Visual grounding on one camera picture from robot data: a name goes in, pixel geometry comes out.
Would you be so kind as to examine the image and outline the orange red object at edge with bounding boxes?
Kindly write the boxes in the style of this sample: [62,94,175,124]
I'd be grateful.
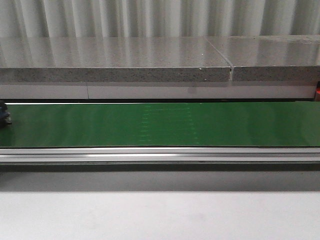
[313,81,320,102]

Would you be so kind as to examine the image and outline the grey stone slab right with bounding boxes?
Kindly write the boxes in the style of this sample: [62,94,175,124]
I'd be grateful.
[207,35,320,83]

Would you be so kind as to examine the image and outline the green conveyor belt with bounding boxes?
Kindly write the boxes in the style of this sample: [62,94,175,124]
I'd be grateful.
[0,101,320,148]

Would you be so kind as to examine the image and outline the grey stone slab left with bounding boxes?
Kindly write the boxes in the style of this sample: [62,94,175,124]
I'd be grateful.
[0,37,231,83]

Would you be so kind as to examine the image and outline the white corrugated curtain backdrop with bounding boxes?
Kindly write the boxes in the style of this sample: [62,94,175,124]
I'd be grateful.
[0,0,320,38]

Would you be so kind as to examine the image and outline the yellow mushroom push button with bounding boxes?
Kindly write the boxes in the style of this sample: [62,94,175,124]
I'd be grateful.
[0,100,12,128]

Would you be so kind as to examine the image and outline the grey stone slab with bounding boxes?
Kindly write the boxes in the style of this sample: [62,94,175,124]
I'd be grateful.
[207,35,320,83]
[0,37,231,83]

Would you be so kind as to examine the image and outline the aluminium conveyor side rail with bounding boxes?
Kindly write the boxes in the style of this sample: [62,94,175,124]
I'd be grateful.
[0,147,320,165]

